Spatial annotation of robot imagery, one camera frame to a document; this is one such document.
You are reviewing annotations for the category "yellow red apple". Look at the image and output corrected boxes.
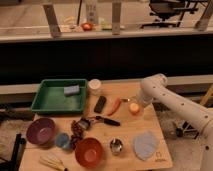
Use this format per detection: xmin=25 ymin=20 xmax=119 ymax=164
xmin=129 ymin=103 xmax=140 ymax=115

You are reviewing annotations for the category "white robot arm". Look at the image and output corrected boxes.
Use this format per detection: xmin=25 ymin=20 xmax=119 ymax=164
xmin=137 ymin=74 xmax=213 ymax=171

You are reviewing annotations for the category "small metal cup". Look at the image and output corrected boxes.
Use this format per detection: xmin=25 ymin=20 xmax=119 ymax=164
xmin=110 ymin=138 xmax=123 ymax=155

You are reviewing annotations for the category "small blue cup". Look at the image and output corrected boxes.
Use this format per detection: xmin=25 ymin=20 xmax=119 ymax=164
xmin=55 ymin=133 xmax=70 ymax=149

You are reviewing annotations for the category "white lidded jar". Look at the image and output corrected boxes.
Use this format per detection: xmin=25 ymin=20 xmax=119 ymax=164
xmin=88 ymin=79 xmax=101 ymax=95

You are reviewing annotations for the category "black rectangular block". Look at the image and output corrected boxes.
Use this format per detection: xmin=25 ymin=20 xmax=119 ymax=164
xmin=94 ymin=96 xmax=107 ymax=113

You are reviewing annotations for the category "metal spoon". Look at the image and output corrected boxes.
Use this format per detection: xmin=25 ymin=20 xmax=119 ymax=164
xmin=121 ymin=98 xmax=131 ymax=102

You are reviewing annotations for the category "blue sponge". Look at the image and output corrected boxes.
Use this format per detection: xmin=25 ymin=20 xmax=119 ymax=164
xmin=64 ymin=85 xmax=80 ymax=96

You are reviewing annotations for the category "black binder clip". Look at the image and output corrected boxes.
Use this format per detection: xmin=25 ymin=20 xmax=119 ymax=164
xmin=78 ymin=118 xmax=91 ymax=130

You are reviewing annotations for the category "bunch of red grapes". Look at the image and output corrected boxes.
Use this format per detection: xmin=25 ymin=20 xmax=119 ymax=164
xmin=70 ymin=121 xmax=83 ymax=149

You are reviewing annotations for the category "green plastic tray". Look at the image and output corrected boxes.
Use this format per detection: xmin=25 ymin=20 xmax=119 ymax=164
xmin=31 ymin=79 xmax=87 ymax=115

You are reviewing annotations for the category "red round object on shelf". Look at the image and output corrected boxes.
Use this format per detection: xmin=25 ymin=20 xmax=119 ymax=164
xmin=81 ymin=22 xmax=94 ymax=31

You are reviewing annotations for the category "red bowl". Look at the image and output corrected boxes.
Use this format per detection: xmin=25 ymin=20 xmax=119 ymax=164
xmin=75 ymin=137 xmax=103 ymax=169

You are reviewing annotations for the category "light blue cloth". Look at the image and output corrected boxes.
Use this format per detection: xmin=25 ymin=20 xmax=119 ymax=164
xmin=133 ymin=131 xmax=160 ymax=161

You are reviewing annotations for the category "purple bowl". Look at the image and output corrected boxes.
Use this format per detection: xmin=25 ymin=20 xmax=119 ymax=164
xmin=26 ymin=117 xmax=56 ymax=145

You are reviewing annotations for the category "black office chair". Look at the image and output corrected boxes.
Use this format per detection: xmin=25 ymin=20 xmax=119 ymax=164
xmin=141 ymin=0 xmax=208 ymax=29

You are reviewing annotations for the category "black chair at left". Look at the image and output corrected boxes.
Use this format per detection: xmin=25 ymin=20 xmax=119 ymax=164
xmin=0 ymin=133 xmax=26 ymax=171

